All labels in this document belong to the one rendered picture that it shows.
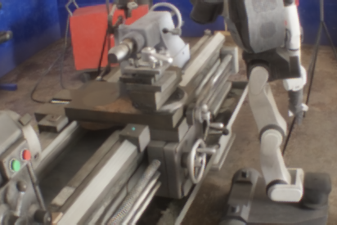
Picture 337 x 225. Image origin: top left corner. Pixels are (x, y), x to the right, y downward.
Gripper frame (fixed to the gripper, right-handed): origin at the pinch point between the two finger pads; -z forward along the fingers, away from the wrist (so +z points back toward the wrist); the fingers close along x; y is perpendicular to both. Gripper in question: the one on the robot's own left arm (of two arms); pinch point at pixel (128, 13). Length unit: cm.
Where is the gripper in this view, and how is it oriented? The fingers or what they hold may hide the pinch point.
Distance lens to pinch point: 239.7
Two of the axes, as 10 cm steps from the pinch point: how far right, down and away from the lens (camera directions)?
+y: 7.4, 2.4, -6.3
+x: -6.7, 3.7, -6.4
